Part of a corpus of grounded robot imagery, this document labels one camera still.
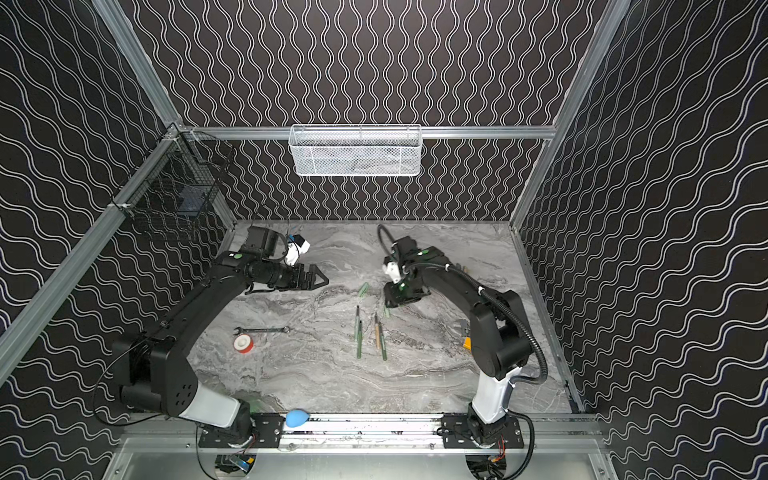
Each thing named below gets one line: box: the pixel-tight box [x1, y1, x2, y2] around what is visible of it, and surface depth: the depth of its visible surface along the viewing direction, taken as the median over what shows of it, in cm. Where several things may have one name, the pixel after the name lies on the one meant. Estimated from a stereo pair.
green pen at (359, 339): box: [357, 320, 363, 359], surface depth 92 cm
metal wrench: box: [233, 326, 291, 335], surface depth 94 cm
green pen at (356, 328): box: [354, 305, 360, 342], surface depth 94 cm
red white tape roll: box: [233, 334, 254, 354], surface depth 89 cm
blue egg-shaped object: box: [286, 409, 310, 428], surface depth 76 cm
